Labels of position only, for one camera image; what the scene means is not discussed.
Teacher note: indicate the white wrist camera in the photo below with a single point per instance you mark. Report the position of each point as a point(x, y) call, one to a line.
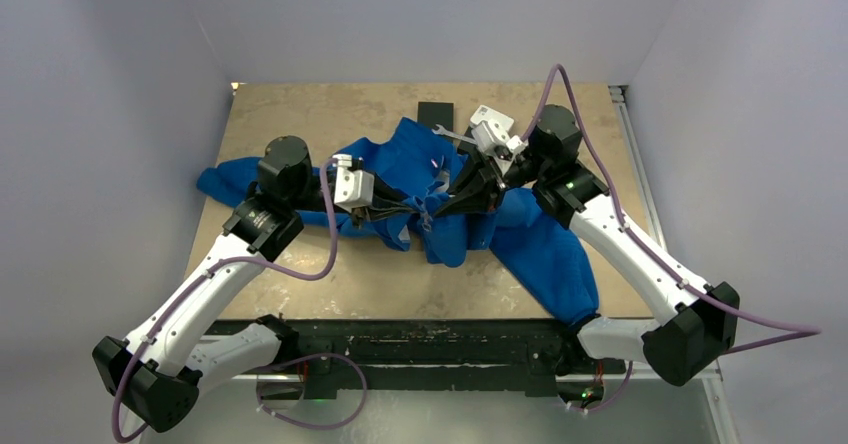
point(493, 140)
point(354, 185)

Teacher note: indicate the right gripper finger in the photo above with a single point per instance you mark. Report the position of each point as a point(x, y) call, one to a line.
point(474, 179)
point(469, 201)

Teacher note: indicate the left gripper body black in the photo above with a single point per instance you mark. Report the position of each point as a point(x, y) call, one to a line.
point(360, 213)

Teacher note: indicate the white small box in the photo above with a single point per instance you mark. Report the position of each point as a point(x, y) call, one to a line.
point(491, 116)

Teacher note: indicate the silver wrench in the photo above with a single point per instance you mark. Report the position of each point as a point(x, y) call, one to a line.
point(440, 130)

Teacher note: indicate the black flat block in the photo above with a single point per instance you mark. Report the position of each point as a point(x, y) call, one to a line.
point(433, 114)

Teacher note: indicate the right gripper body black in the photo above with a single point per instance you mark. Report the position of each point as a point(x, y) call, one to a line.
point(522, 170)

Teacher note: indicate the right side aluminium rail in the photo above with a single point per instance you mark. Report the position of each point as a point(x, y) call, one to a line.
point(617, 94)

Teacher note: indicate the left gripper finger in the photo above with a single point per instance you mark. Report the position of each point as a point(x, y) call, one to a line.
point(387, 197)
point(381, 214)

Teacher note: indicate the aluminium frame rail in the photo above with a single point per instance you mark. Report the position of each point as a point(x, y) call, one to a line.
point(253, 409)

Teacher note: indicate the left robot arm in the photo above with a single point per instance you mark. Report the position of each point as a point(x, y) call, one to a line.
point(160, 369)

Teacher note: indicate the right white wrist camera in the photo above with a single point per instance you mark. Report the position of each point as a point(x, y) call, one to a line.
point(493, 140)

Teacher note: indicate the blue zip jacket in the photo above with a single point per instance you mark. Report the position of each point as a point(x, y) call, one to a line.
point(547, 260)

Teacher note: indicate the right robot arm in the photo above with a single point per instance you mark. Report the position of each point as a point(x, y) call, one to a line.
point(693, 322)

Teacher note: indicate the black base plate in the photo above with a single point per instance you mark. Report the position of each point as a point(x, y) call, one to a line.
point(531, 356)

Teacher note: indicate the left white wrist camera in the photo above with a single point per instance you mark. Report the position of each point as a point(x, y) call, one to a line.
point(354, 185)

